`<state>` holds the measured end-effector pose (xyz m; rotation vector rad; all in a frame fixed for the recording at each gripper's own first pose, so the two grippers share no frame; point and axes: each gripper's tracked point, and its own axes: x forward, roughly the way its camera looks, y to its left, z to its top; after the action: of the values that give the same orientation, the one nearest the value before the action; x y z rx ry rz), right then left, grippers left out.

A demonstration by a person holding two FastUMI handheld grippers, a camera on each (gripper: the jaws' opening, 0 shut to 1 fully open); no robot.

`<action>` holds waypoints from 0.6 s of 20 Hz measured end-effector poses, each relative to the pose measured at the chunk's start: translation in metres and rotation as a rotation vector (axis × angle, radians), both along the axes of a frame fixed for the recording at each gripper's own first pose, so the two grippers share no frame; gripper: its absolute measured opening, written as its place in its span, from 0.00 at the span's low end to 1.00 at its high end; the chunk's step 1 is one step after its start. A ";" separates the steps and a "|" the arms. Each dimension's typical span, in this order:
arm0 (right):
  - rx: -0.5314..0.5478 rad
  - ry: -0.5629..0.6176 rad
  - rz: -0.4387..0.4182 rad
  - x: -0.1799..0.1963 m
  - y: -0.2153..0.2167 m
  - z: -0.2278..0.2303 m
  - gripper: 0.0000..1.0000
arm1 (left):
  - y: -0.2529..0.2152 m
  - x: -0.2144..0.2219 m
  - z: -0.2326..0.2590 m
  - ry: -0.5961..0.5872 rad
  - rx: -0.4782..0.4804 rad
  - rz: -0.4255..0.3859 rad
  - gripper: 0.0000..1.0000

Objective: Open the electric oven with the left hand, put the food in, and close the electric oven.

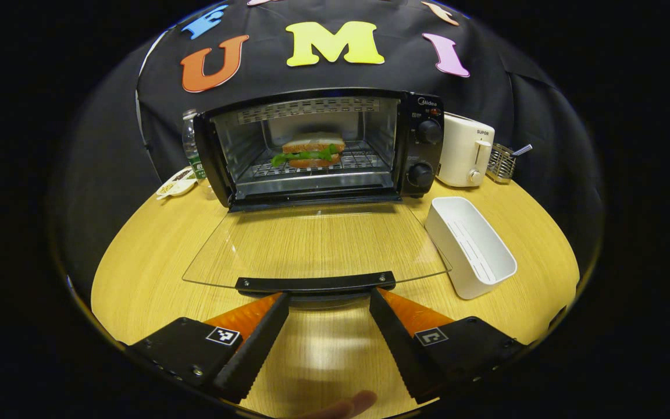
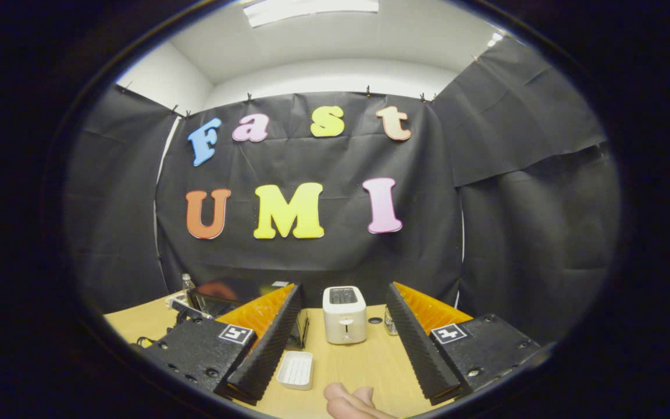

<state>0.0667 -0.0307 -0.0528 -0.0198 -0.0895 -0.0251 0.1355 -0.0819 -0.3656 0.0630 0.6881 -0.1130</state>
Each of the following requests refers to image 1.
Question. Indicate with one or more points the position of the black backdrop cloth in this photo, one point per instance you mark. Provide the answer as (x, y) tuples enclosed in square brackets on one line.
[(108, 145)]

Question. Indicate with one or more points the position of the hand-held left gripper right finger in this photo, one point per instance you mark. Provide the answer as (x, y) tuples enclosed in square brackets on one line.
[(399, 349)]

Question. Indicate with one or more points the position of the white divided seed dish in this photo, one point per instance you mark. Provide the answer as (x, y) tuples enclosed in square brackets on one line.
[(177, 185)]

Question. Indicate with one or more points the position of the white toaster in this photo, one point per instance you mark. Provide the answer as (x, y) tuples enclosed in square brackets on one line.
[(460, 151)]

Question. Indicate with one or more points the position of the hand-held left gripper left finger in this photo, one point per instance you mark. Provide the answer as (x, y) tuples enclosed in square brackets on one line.
[(256, 349)]

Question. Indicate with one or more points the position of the white rectangular plastic tray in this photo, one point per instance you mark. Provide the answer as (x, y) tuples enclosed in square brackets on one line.
[(474, 250)]

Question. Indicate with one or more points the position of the lettuce bread sandwich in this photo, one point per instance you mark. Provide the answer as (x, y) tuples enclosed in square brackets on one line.
[(312, 148)]

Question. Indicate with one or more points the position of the black electric oven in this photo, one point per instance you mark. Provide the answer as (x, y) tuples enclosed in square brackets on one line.
[(422, 139)]

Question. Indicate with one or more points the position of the clear plastic water bottle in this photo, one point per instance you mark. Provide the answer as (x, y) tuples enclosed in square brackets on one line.
[(192, 151)]

